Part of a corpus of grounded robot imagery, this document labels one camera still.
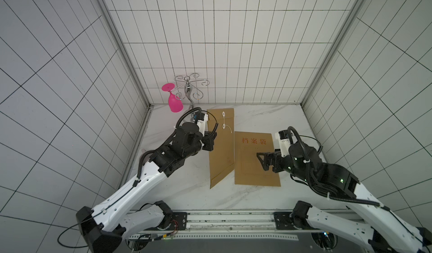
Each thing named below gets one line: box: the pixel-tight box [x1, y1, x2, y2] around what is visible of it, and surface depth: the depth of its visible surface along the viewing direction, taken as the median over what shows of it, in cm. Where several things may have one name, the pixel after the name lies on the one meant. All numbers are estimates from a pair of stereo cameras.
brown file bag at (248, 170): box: [234, 130, 282, 187], surface depth 91 cm
